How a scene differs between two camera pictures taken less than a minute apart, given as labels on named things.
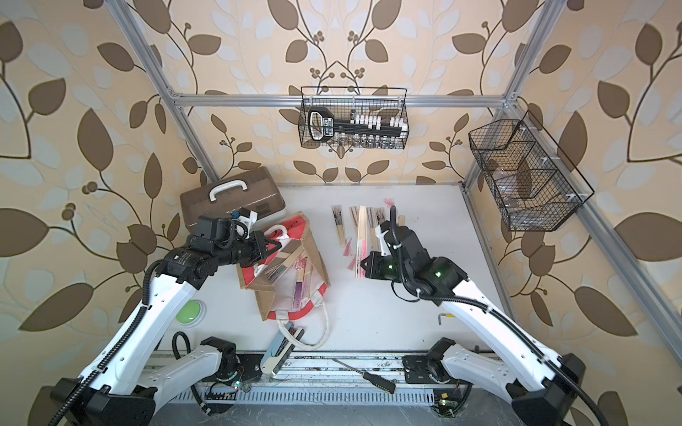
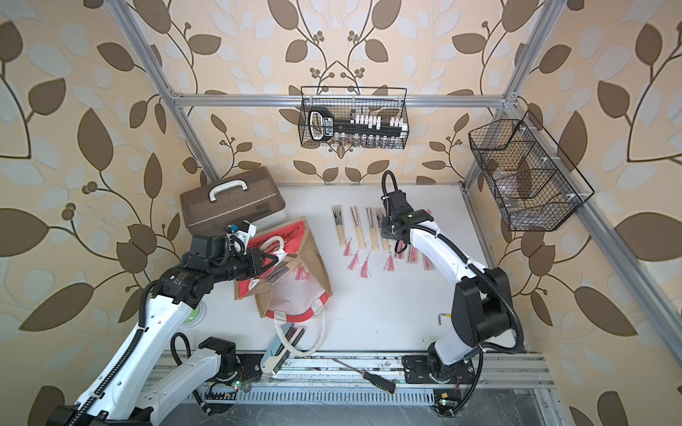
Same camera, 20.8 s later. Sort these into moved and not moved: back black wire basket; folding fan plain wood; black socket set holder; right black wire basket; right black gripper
Moved: folding fan plain wood; right black gripper
Not moved: back black wire basket; right black wire basket; black socket set holder
